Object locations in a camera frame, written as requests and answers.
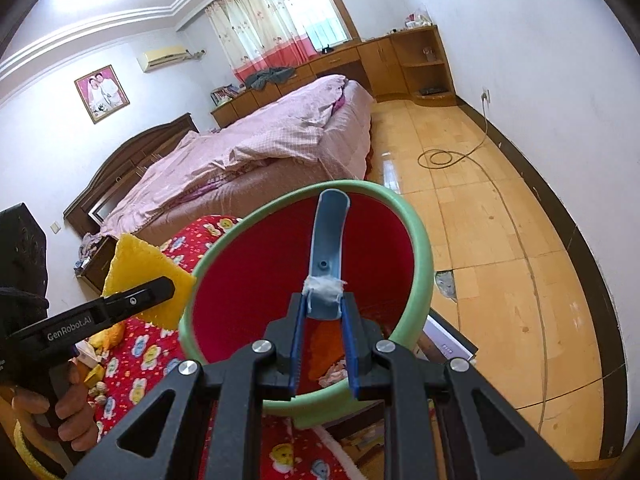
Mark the floral curtain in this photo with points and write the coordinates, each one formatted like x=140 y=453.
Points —
x=260 y=25

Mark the small yellow carton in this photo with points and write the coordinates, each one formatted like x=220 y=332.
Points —
x=94 y=375

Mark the wall air conditioner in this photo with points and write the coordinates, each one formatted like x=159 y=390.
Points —
x=165 y=56

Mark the blue plastic shoehorn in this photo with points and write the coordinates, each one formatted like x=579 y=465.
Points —
x=327 y=240

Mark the row of books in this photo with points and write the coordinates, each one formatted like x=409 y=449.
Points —
x=227 y=94

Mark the yellow plastic bag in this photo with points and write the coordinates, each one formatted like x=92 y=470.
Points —
x=107 y=336

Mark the black flat device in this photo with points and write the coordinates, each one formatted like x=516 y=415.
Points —
x=432 y=90

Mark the dark patterned garment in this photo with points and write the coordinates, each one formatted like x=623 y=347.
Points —
x=22 y=250

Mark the white red plastic bag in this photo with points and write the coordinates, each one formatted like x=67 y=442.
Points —
x=419 y=19

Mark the grey crumpled clothes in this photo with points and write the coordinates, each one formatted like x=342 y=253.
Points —
x=270 y=77

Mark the crumpled pale clothes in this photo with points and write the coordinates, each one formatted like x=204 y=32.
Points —
x=89 y=247

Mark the wooden cabinet unit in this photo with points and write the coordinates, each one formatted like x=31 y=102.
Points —
x=380 y=60

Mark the framed wall photo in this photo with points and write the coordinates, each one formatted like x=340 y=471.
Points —
x=102 y=92

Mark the red bin with green rim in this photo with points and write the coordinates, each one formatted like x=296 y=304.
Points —
x=250 y=280

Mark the dark wooden stool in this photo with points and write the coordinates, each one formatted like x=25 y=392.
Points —
x=360 y=422

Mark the white wall socket with plug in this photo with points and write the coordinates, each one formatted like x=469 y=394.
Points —
x=486 y=95

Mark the walnut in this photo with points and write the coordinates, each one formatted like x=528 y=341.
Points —
x=100 y=388

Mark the bed with pink quilt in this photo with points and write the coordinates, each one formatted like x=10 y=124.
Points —
x=240 y=135

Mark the white wall switch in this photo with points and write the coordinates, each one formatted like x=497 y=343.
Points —
x=55 y=227

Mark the dark wooden nightstand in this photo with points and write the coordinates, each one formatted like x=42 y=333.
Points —
x=95 y=272

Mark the yellow foam net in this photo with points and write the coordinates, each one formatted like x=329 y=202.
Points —
x=145 y=265

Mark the glass cup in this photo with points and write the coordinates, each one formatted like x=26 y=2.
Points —
x=428 y=53

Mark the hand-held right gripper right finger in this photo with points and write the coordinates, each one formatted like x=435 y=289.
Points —
x=352 y=350

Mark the window with wooden frame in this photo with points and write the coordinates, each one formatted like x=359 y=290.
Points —
x=315 y=0

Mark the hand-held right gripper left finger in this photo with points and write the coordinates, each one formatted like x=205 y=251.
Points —
x=296 y=355

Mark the white flat box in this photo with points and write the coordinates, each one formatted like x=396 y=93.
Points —
x=450 y=337

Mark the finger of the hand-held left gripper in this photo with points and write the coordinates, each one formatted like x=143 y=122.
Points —
x=135 y=300

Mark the dark wooden headboard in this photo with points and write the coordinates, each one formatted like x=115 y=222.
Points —
x=125 y=160

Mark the person's left hand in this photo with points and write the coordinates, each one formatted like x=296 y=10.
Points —
x=75 y=410

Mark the bed with pink bedding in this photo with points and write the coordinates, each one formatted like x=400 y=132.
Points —
x=320 y=150

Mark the red flower printed blanket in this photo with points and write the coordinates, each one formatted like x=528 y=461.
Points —
x=145 y=360

